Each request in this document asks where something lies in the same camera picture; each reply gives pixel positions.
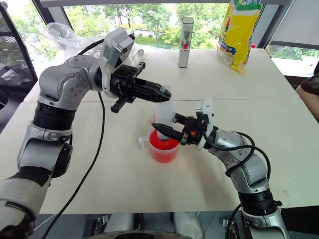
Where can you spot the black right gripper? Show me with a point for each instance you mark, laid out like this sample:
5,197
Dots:
193,130

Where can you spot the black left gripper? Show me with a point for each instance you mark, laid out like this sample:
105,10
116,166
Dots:
124,74

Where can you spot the clear plastic syringe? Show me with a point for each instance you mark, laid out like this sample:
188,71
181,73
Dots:
165,114

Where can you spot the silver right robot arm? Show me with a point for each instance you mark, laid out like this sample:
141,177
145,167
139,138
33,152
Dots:
251,169

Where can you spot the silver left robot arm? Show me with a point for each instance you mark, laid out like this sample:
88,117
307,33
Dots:
62,84

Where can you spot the clear empty plastic cup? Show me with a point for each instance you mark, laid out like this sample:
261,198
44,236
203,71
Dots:
154,113

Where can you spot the plastic cup with red liquid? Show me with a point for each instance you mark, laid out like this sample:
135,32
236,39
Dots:
163,152

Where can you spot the white cylindrical container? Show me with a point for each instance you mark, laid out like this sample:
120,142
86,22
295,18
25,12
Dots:
185,44

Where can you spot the yellow printed plastic bag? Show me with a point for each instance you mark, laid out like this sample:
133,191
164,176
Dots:
235,37

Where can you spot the crumpled clear plastic bag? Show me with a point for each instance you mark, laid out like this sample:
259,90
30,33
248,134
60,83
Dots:
62,37

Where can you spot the red bottle cap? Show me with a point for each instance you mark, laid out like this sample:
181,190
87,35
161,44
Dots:
253,45

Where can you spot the person in dark shirt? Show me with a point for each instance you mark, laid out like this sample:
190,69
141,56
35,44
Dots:
310,94

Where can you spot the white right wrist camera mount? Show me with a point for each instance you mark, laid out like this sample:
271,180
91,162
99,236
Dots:
207,109

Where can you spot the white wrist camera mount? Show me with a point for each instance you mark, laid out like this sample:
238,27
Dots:
112,51
207,109

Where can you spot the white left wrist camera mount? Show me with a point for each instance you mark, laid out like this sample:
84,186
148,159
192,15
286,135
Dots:
112,51

